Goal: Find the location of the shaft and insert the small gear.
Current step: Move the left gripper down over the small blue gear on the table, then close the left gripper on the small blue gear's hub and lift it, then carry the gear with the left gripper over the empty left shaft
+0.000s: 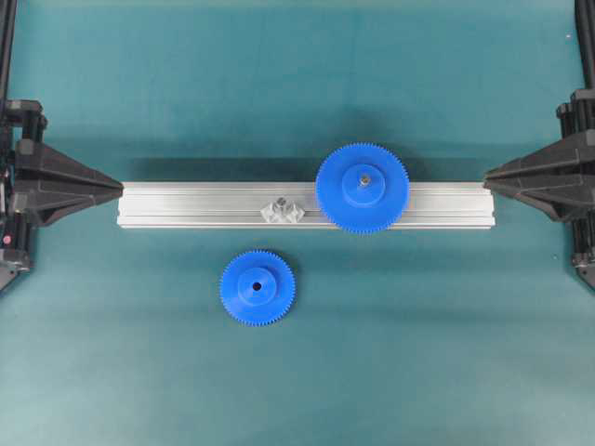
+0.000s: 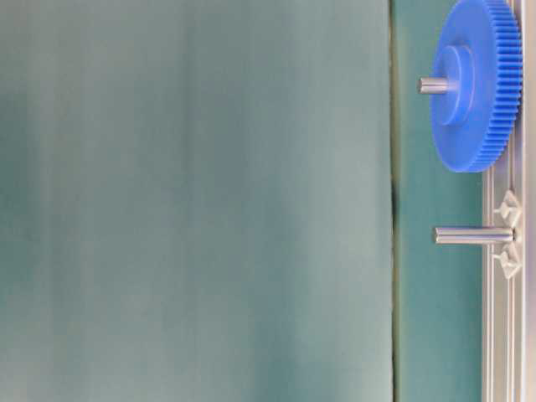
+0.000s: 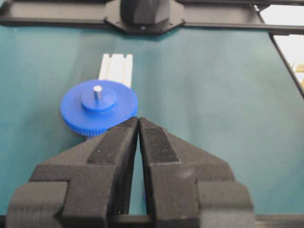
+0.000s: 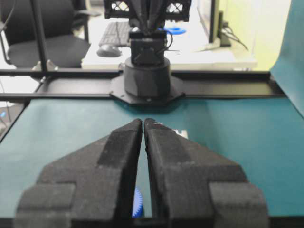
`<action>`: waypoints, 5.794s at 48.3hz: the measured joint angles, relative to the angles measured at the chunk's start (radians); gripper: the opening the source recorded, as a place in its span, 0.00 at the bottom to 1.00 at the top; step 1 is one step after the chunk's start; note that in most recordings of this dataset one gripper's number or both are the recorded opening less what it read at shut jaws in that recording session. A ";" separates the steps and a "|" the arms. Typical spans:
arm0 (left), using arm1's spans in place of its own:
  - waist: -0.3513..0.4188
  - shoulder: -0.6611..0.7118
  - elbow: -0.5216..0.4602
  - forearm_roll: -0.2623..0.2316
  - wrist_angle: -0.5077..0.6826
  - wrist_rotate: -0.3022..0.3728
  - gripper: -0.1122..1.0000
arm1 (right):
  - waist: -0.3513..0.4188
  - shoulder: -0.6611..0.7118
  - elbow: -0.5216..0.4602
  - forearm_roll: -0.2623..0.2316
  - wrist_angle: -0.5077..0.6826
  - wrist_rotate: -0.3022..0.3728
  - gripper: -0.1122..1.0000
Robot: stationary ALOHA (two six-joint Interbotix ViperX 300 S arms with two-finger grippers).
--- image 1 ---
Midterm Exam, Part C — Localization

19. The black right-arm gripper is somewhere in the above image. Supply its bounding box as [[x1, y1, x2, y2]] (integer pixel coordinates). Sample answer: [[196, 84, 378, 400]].
[[484, 88, 594, 281]]

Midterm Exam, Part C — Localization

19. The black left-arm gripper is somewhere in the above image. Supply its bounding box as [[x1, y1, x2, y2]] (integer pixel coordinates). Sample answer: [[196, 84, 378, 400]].
[[1, 100, 124, 274]]

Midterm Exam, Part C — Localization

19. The small blue plastic gear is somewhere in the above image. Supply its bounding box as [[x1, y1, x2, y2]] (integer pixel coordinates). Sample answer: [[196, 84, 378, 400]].
[[218, 250, 297, 327]]

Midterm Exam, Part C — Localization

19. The large blue plastic gear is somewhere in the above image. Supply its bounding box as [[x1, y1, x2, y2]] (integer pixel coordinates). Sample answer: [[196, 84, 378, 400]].
[[315, 142, 410, 234]]

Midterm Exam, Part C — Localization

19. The silver aluminium extrusion rail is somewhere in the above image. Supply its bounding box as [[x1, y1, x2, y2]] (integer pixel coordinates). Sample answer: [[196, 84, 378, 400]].
[[116, 182, 496, 230]]

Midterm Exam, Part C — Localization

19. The steel shaft with mount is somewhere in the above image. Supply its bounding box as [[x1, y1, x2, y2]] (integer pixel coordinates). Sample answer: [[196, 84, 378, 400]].
[[260, 197, 305, 224]]

